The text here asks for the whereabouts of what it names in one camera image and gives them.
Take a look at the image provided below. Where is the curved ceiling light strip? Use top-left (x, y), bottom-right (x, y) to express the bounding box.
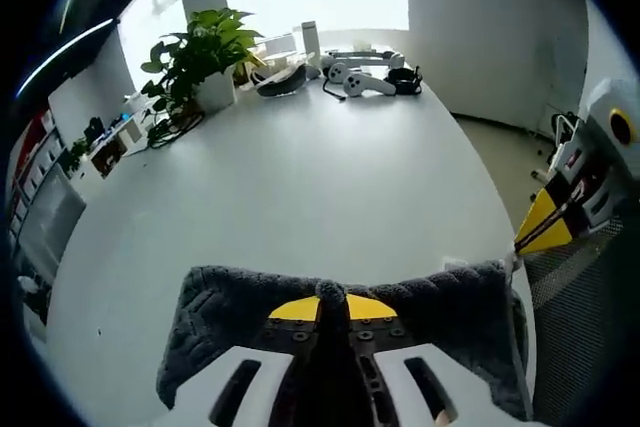
top-left (17, 18), bottom-right (115, 98)

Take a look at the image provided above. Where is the white side desk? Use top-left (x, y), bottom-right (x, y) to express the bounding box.
top-left (82, 96), bottom-right (147, 179)

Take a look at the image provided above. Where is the black and white headset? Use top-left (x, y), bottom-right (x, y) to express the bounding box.
top-left (251, 62), bottom-right (308, 98)

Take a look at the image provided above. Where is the black head strap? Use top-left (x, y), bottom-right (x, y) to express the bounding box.
top-left (383, 65), bottom-right (424, 97)

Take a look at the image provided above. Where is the white tumbler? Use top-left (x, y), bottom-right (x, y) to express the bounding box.
top-left (300, 20), bottom-right (320, 67)

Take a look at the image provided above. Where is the grey textured towel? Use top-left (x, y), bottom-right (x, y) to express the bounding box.
top-left (155, 260), bottom-right (532, 423)

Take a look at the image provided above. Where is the white controller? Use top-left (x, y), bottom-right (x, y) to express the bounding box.
top-left (319, 60), bottom-right (351, 84)
top-left (343, 71), bottom-right (397, 98)

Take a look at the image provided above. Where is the white headband device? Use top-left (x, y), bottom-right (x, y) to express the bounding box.
top-left (323, 48), bottom-right (407, 68)

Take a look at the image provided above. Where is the small green plant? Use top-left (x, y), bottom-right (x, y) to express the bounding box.
top-left (63, 138), bottom-right (90, 176)

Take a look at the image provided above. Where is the black coiled cable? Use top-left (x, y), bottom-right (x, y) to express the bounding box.
top-left (146, 109), bottom-right (206, 149)

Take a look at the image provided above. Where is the shelf of white boxes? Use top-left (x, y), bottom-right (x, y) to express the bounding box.
top-left (5, 109), bottom-right (66, 233)

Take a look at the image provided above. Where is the potted green plant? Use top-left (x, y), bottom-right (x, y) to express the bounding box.
top-left (139, 7), bottom-right (265, 121)

